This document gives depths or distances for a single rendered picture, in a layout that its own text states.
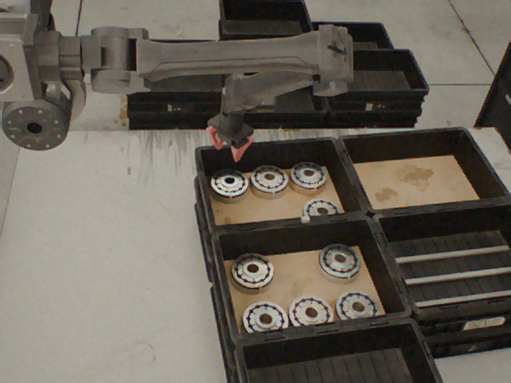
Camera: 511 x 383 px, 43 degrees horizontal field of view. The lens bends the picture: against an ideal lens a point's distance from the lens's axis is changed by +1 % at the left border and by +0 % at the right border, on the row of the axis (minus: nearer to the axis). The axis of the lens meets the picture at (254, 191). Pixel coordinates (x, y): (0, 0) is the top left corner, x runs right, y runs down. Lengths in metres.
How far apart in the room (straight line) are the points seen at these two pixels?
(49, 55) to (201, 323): 0.82
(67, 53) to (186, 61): 0.19
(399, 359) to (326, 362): 0.17
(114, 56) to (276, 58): 0.27
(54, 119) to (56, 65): 0.39
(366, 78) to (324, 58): 1.80
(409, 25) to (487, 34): 0.50
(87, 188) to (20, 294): 0.39
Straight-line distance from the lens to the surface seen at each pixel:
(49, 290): 1.74
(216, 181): 1.73
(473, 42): 4.31
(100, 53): 1.11
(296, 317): 1.48
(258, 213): 1.70
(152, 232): 1.82
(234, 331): 1.36
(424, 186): 1.89
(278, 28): 3.09
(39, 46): 1.11
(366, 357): 1.50
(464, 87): 3.86
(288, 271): 1.59
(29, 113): 1.47
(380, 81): 2.86
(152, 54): 1.10
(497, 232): 1.85
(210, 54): 1.08
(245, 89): 1.38
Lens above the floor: 2.08
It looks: 45 degrees down
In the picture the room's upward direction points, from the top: 7 degrees clockwise
